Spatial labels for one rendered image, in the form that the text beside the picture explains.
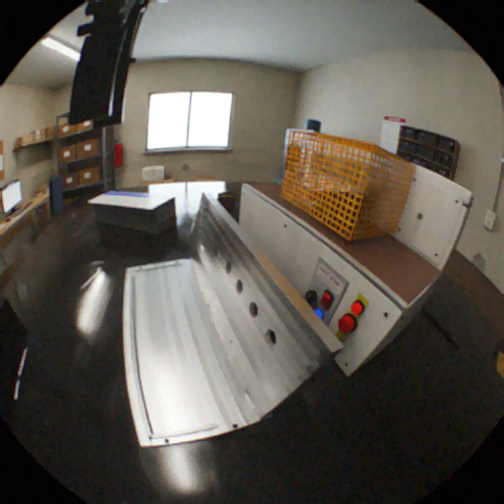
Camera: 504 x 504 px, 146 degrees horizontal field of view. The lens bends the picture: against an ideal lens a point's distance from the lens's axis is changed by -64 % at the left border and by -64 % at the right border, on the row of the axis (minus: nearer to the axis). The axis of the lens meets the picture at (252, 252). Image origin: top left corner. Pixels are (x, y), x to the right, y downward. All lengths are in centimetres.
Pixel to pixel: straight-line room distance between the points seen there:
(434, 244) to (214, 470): 57
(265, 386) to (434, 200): 46
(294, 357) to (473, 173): 184
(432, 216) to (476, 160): 147
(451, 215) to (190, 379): 57
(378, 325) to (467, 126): 187
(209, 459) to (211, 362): 18
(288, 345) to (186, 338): 22
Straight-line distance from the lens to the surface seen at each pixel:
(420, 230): 50
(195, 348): 38
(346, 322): 34
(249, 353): 30
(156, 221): 77
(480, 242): 185
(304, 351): 21
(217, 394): 34
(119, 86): 21
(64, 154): 409
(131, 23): 24
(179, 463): 35
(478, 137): 198
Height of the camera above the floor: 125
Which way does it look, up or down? 32 degrees down
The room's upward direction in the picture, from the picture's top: 7 degrees clockwise
